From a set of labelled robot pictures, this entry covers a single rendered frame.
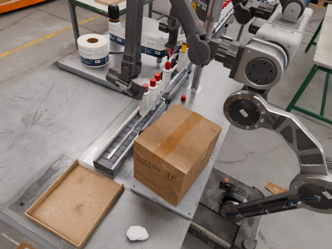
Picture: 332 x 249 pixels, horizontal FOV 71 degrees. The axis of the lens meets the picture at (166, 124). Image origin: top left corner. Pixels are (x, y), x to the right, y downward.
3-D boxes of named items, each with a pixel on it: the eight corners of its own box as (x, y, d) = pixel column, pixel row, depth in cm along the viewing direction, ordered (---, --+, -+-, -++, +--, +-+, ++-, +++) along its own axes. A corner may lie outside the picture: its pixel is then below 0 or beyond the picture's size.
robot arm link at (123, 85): (126, 91, 96) (133, 79, 97) (113, 84, 98) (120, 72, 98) (132, 96, 103) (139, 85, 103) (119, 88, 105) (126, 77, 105)
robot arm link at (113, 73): (129, 69, 91) (141, 65, 98) (106, 57, 94) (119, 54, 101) (122, 95, 98) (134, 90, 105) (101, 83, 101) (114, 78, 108)
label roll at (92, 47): (93, 49, 178) (91, 31, 168) (114, 58, 173) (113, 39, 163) (74, 61, 165) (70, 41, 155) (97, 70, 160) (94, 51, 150)
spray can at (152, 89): (148, 104, 141) (150, 75, 127) (156, 107, 140) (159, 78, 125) (145, 109, 138) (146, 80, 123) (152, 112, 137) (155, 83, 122)
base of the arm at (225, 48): (232, 80, 76) (244, 46, 68) (209, 71, 79) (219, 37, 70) (240, 68, 82) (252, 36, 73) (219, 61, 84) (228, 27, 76)
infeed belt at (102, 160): (204, 38, 221) (205, 34, 218) (213, 41, 219) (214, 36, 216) (95, 166, 112) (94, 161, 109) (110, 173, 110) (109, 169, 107)
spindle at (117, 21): (113, 38, 191) (111, 1, 171) (123, 41, 189) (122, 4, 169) (107, 42, 185) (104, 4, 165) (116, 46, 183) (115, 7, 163)
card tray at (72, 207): (78, 163, 113) (76, 158, 110) (124, 186, 107) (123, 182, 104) (27, 217, 93) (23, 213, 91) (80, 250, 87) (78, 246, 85)
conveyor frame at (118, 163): (203, 38, 222) (204, 34, 219) (214, 42, 220) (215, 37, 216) (93, 166, 113) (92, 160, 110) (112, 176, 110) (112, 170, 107)
